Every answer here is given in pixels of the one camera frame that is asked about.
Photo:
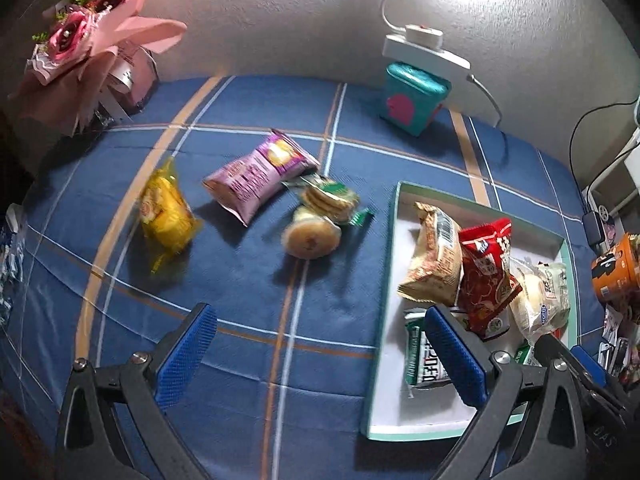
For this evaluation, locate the round brown pastry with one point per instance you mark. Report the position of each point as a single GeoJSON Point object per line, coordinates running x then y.
{"type": "Point", "coordinates": [310, 237]}

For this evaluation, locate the pink flower bouquet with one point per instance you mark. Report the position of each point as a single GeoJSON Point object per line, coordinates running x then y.
{"type": "Point", "coordinates": [70, 40]}

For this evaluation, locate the purple snack packet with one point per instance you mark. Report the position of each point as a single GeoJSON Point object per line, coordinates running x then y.
{"type": "Point", "coordinates": [250, 175]}

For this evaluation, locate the yellow snack packet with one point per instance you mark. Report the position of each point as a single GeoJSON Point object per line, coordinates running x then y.
{"type": "Point", "coordinates": [165, 210]}

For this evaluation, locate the clear green cookie packet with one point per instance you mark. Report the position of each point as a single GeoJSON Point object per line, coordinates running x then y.
{"type": "Point", "coordinates": [330, 200]}

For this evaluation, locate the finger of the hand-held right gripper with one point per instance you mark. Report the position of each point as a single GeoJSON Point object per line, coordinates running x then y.
{"type": "Point", "coordinates": [547, 346]}
{"type": "Point", "coordinates": [586, 362]}

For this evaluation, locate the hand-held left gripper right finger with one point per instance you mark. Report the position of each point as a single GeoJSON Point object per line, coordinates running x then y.
{"type": "Point", "coordinates": [455, 355]}

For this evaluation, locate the white plastic frame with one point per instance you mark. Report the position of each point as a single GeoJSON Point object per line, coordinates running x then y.
{"type": "Point", "coordinates": [627, 160]}

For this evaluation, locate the pile of printed cards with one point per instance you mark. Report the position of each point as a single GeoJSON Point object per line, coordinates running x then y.
{"type": "Point", "coordinates": [617, 345]}

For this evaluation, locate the silver green snack packet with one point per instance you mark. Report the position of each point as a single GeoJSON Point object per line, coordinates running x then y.
{"type": "Point", "coordinates": [416, 350]}

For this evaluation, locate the red cookie snack packet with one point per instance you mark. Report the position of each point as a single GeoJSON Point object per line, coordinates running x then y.
{"type": "Point", "coordinates": [485, 280]}

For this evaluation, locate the green white biscuit packet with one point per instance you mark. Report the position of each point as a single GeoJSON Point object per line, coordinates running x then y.
{"type": "Point", "coordinates": [525, 355]}

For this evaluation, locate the tan snack packet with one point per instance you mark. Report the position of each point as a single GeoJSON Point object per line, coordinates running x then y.
{"type": "Point", "coordinates": [432, 260]}

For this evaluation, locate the white tray with teal rim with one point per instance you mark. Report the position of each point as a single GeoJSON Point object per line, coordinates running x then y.
{"type": "Point", "coordinates": [395, 400]}

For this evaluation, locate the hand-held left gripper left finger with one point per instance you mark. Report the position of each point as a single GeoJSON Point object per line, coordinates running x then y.
{"type": "Point", "coordinates": [187, 355]}

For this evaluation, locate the white power strip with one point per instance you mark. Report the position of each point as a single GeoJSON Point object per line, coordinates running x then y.
{"type": "Point", "coordinates": [425, 55]}

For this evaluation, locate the orange cup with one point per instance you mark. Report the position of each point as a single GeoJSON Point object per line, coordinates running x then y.
{"type": "Point", "coordinates": [617, 270]}

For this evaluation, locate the clear wrapped pale bun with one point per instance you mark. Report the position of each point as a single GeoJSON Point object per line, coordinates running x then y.
{"type": "Point", "coordinates": [535, 305]}

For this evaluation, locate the teal box with pink print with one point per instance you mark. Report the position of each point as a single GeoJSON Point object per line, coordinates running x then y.
{"type": "Point", "coordinates": [410, 100]}

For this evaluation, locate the blue white patterned cloth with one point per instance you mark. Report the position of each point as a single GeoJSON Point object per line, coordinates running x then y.
{"type": "Point", "coordinates": [10, 260]}

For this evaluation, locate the black power adapter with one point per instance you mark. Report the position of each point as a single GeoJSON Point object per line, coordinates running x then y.
{"type": "Point", "coordinates": [593, 227]}

